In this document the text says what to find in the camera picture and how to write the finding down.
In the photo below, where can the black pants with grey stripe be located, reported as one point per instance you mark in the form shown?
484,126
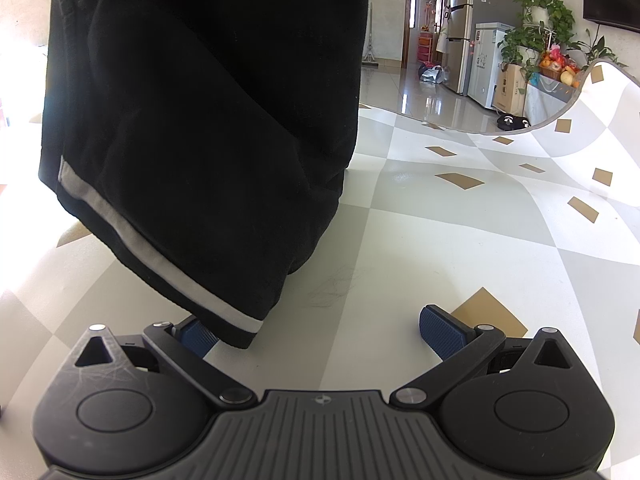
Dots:
200,110

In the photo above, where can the thin leafy potted plant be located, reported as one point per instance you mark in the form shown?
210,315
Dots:
597,50

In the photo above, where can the brown cardboard box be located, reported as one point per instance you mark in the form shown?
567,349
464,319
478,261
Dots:
510,90

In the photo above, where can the black slipper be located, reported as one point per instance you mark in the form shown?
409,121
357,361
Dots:
522,122
505,122

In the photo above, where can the white chest freezer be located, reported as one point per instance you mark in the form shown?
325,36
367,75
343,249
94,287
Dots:
487,70

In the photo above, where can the silver refrigerator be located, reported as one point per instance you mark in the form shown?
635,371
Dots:
460,35

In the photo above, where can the silver bag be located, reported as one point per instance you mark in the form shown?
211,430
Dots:
431,76

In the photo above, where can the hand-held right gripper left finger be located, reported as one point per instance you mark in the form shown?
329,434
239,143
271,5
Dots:
197,336

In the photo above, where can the fruit basket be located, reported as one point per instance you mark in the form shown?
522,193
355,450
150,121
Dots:
555,62

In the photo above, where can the mop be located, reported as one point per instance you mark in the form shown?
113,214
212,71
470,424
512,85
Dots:
370,50

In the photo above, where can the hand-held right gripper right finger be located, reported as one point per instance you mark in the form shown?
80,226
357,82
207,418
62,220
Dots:
442,332

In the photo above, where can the orange plastic drawer unit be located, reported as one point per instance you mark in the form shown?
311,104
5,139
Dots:
425,47

